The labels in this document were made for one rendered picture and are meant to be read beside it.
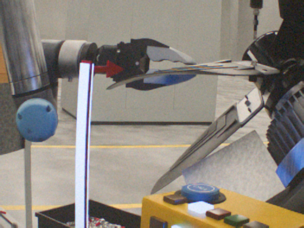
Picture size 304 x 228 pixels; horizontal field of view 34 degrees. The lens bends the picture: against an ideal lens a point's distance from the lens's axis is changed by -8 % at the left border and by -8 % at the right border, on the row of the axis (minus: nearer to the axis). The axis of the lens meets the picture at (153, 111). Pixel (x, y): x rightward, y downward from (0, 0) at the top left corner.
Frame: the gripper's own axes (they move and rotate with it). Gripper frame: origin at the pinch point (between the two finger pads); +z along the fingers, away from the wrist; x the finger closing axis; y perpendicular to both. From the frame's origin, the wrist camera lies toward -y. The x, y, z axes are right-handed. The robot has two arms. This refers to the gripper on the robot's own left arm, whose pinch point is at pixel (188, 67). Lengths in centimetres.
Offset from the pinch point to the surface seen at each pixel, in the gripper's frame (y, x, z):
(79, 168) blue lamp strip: -22.7, 16.3, -9.6
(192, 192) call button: -40.3, 14.0, 9.2
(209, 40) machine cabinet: 661, -76, -97
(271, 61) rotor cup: 6.3, -3.4, 14.7
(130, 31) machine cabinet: 589, -72, -193
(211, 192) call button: -39.6, 13.9, 11.1
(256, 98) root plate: 12.3, 3.9, 12.0
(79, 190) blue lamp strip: -22.3, 19.6, -9.7
